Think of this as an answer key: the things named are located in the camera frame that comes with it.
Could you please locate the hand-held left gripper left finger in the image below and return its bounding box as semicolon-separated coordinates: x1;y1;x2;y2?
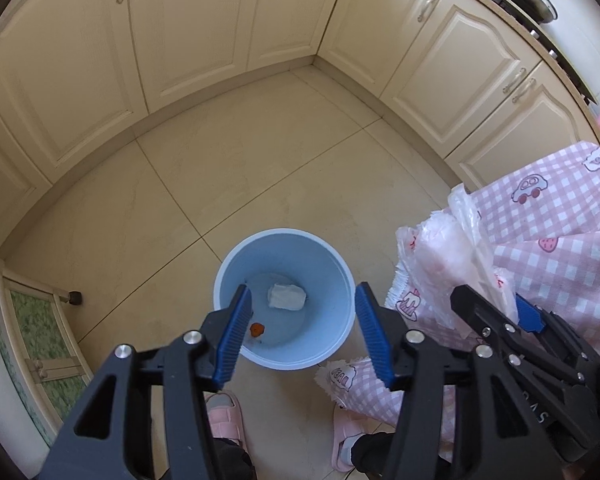
39;284;254;480

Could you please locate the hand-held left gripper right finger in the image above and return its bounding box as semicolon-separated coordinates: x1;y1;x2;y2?
355;281;568;480

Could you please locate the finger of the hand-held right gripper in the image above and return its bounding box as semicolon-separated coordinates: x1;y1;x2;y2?
450;284;589;392
514;293;600;377

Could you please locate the clear plastic bag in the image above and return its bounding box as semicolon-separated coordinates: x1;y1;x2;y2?
396;183;520;326

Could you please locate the blue plastic trash bin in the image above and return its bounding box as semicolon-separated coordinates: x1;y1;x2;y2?
214;228;355;371

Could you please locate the white crumpled tissue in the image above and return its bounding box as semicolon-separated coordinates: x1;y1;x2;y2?
267;282;308;312

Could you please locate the pink slipper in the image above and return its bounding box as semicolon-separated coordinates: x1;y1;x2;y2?
205;390;245;448
332;402;365;472

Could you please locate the pink checked tablecloth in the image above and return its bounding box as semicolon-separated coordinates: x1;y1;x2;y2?
314;141;600;461

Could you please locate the person's right leg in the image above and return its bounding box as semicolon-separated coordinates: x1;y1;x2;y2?
352;430;397;480

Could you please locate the person's leg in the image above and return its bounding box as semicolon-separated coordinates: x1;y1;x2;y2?
352;430;397;480
212;437;255;480

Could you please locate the white sock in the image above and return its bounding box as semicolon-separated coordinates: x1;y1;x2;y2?
339;437;361;466

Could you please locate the person's left leg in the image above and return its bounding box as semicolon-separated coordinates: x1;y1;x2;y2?
212;437;255;480

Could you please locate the cream cabinet door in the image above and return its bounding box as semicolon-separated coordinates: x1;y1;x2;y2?
130;0;263;113
0;0;150;171
247;0;355;72
319;0;451;106
445;60;600;193
0;77;56;256
380;0;544;158

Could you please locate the green patterned glass door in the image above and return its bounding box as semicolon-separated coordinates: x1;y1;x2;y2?
0;255;97;476

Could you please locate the black gas stove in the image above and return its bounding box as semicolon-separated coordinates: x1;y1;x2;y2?
480;0;599;107

